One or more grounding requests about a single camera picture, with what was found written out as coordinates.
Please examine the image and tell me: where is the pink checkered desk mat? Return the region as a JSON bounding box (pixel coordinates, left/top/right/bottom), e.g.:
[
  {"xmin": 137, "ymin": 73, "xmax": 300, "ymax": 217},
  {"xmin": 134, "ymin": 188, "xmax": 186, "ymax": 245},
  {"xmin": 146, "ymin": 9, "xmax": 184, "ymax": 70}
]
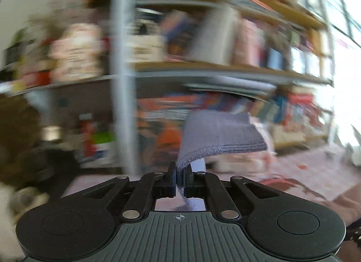
[{"xmin": 56, "ymin": 143, "xmax": 361, "ymax": 223}]

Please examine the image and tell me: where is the pink bunny charm ornament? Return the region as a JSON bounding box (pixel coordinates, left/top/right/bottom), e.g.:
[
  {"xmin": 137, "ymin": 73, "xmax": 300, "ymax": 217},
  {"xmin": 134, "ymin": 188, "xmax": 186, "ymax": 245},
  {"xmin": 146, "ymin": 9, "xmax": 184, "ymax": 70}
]
[{"xmin": 49, "ymin": 23, "xmax": 103, "ymax": 83}]

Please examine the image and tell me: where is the cream quilted pearl handbag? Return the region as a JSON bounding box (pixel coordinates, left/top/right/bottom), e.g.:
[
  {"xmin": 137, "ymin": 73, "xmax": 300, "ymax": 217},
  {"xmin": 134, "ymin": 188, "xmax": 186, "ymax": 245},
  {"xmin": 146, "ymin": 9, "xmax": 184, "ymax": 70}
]
[{"xmin": 129, "ymin": 19, "xmax": 167, "ymax": 63}]

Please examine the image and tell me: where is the purple and pink sweater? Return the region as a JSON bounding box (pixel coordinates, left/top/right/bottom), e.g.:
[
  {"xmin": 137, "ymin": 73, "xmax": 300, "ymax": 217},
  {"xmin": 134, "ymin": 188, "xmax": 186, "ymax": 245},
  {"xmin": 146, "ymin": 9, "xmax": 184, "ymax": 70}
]
[{"xmin": 175, "ymin": 109, "xmax": 269, "ymax": 212}]

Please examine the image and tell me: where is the white metal bookshelf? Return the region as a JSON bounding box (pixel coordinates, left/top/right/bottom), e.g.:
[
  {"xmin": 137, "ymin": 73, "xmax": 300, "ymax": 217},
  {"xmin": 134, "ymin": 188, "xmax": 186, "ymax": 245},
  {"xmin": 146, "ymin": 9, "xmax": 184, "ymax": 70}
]
[{"xmin": 1, "ymin": 0, "xmax": 332, "ymax": 174}]

